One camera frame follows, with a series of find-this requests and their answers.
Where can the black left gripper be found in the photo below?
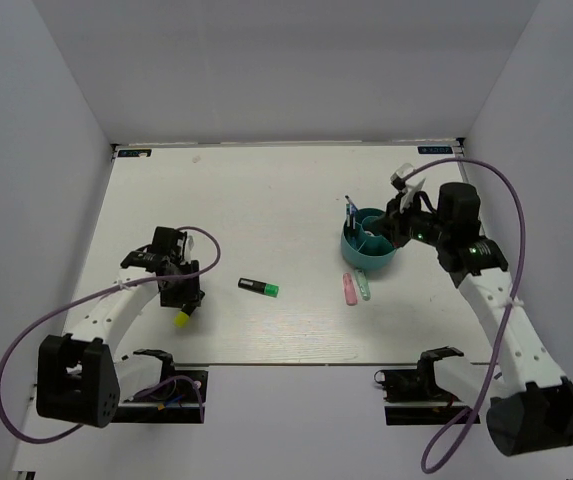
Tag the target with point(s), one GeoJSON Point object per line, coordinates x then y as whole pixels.
{"type": "Point", "coordinates": [191, 294]}

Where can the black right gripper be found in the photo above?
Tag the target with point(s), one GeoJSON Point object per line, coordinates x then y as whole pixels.
{"type": "Point", "coordinates": [392, 227]}

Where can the yellow black highlighter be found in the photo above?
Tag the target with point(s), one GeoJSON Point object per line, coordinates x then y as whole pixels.
{"type": "Point", "coordinates": [184, 315]}

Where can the dark blue gel pen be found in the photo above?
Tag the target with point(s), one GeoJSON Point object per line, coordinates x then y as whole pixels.
{"type": "Point", "coordinates": [348, 218]}

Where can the mint green eraser pen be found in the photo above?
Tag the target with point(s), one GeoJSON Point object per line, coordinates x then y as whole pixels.
{"type": "Point", "coordinates": [363, 285]}

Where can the green black highlighter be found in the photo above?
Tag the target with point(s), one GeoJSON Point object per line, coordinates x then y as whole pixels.
{"type": "Point", "coordinates": [258, 287]}

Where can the pink eraser pen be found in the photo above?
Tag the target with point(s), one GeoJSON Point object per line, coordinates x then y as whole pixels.
{"type": "Point", "coordinates": [350, 293]}

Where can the green cap slim pen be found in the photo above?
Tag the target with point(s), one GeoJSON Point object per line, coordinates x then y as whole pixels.
{"type": "Point", "coordinates": [355, 217]}

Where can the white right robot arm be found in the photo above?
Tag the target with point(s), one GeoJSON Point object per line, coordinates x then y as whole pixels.
{"type": "Point", "coordinates": [529, 408]}

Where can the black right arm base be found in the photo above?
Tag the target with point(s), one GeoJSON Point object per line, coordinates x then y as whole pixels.
{"type": "Point", "coordinates": [416, 395]}

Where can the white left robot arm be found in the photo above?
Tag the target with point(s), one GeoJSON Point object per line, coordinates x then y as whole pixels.
{"type": "Point", "coordinates": [80, 377]}

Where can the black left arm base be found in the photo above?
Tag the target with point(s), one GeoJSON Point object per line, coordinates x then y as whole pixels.
{"type": "Point", "coordinates": [171, 400]}

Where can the teal round desk organizer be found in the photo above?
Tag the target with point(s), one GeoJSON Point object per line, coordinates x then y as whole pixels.
{"type": "Point", "coordinates": [364, 252]}

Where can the right corner label sticker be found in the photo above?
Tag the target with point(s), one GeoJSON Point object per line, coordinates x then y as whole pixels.
{"type": "Point", "coordinates": [434, 150]}

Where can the corner label sticker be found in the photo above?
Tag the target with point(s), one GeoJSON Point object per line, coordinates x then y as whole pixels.
{"type": "Point", "coordinates": [434, 150]}
{"type": "Point", "coordinates": [134, 153]}

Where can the left corner label sticker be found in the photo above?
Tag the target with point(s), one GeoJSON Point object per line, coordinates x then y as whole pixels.
{"type": "Point", "coordinates": [134, 153]}

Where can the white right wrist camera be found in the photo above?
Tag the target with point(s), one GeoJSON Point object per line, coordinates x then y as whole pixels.
{"type": "Point", "coordinates": [406, 181]}

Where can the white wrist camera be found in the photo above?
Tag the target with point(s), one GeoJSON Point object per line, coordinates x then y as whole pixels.
{"type": "Point", "coordinates": [187, 244]}
{"type": "Point", "coordinates": [406, 181]}

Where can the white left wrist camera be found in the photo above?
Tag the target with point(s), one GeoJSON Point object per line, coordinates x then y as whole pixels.
{"type": "Point", "coordinates": [187, 244]}

